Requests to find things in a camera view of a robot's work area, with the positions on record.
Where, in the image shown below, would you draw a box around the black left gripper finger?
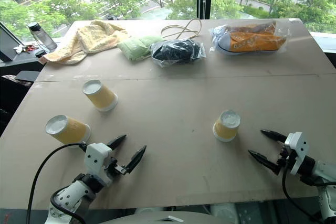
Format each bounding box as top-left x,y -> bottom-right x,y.
123,145 -> 147,175
106,134 -> 128,151

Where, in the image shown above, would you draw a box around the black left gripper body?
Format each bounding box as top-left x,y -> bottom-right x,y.
104,156 -> 128,178

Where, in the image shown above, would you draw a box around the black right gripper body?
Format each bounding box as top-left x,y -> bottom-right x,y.
276,145 -> 297,173

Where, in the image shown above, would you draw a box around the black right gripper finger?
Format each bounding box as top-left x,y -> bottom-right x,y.
248,150 -> 282,175
260,129 -> 288,143

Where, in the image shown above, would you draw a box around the yellow paper cup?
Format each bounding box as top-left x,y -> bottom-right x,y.
45,114 -> 91,145
82,79 -> 119,112
212,109 -> 242,143

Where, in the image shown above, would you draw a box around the green folded cloth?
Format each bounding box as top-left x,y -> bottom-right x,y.
117,35 -> 165,62

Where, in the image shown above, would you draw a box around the orange sneakers in plastic bag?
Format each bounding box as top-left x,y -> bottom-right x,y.
209,20 -> 290,57

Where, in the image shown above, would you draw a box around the yellow towel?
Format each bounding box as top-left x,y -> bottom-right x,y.
41,19 -> 129,66

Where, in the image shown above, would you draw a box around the black clothing in plastic bag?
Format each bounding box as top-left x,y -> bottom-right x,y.
150,38 -> 207,68

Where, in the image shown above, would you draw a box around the black side desk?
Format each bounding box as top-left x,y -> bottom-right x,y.
0,40 -> 62,137

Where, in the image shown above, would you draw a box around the tan rubber band loop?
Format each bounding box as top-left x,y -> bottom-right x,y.
160,18 -> 202,40

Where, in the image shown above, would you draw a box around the clear water bottle black cap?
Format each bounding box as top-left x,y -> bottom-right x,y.
27,22 -> 58,51

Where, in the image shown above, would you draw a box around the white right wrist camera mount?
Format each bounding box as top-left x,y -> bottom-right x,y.
284,132 -> 308,175

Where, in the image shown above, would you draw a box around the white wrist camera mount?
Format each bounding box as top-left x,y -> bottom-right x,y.
84,142 -> 114,186
284,132 -> 308,175

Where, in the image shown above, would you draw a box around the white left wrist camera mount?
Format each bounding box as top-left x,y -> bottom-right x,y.
84,142 -> 114,186

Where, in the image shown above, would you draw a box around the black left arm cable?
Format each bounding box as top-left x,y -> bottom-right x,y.
25,143 -> 87,224

